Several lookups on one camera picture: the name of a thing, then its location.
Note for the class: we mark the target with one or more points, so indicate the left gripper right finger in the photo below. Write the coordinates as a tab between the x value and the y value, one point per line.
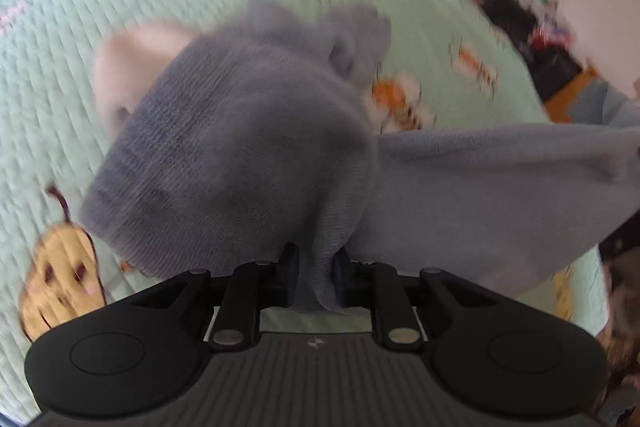
377	288

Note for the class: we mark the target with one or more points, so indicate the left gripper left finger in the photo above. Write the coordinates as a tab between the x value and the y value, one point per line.
254	287

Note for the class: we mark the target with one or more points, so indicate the blue fleece pants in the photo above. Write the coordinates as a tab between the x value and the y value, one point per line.
255	136

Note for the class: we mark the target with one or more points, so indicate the black chair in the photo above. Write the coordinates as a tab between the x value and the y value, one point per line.
550	65

